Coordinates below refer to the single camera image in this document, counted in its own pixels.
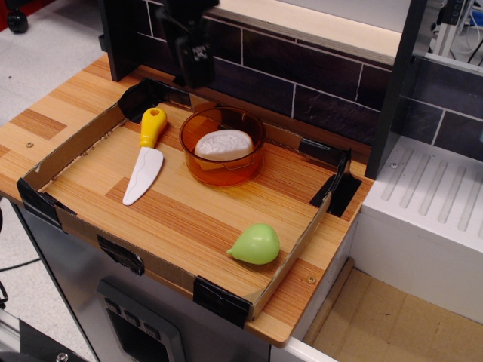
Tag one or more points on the black caster wheel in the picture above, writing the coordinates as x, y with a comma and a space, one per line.
16, 19

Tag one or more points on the yellow handled white toy knife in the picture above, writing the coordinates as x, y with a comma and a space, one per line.
150, 159

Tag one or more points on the white rice sushi toy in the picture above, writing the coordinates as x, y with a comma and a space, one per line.
224, 145

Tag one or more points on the white toy sink drainboard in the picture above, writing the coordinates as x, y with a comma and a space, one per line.
420, 227

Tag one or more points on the light wooden shelf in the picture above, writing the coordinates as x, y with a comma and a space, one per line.
328, 31

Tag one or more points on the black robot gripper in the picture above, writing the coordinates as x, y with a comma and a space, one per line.
189, 44

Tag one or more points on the grey toy oven front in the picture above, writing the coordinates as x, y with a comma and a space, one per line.
142, 334

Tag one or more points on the aluminium frame with cables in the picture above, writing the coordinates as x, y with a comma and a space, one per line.
457, 35

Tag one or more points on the dark grey vertical post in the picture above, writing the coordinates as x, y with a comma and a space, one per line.
398, 92

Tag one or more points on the green toy pear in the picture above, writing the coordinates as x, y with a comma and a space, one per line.
258, 245

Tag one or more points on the orange transparent plastic pot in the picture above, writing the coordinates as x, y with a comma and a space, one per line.
222, 173

